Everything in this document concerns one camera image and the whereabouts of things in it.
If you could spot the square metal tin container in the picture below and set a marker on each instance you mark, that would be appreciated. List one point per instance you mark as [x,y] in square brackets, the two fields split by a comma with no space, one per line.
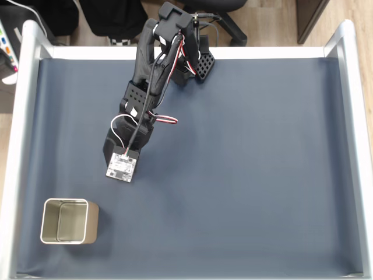
[73,221]

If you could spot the black perforated base clamp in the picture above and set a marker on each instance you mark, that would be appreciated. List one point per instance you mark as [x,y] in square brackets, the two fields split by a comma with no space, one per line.
[205,65]

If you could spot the blue-grey table mat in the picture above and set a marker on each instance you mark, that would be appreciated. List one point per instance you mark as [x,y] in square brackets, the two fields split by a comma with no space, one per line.
[233,160]

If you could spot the black office chair base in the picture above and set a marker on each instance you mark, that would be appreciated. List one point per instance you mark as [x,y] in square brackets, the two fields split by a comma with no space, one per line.
[236,32]

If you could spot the black case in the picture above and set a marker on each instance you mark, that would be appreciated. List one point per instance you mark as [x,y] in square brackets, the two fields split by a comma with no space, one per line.
[58,17]

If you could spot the white device with coloured buttons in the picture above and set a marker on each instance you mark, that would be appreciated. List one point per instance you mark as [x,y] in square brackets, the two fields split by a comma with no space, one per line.
[6,43]

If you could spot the dark wooden cabinet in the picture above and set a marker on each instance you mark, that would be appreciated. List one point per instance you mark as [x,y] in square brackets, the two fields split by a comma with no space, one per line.
[311,17]

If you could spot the white camera circuit board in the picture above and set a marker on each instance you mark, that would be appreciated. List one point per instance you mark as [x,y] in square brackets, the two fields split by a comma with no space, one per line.
[122,167]

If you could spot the white aluminium table frame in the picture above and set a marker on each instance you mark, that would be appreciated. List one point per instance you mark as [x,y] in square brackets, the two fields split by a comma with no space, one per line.
[26,87]

